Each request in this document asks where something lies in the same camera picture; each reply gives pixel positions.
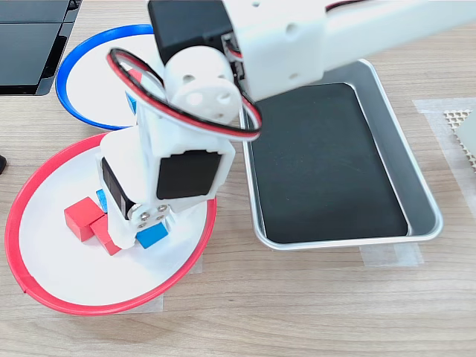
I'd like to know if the red-rimmed white plate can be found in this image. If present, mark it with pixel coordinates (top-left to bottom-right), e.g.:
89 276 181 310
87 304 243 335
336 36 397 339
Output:
4 132 218 317

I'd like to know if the black tray mat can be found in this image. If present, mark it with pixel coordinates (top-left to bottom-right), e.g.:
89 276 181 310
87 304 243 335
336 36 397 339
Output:
247 82 409 245

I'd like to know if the blue-rimmed white plate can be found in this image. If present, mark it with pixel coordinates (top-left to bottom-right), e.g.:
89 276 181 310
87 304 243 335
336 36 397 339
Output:
55 24 164 131

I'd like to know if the black flat device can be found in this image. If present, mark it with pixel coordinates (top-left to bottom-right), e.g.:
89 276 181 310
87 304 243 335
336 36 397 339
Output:
0 0 83 97

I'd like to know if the steel tray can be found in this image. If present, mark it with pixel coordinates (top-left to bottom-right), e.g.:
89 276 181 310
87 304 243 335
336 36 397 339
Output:
239 57 444 251

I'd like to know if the red black white servo cable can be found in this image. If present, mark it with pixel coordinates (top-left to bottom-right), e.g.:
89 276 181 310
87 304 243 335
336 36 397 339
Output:
324 0 375 13
106 47 263 142

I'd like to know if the pale perforated base plate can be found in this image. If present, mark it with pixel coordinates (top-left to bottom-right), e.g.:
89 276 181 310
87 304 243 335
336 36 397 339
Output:
444 108 476 176

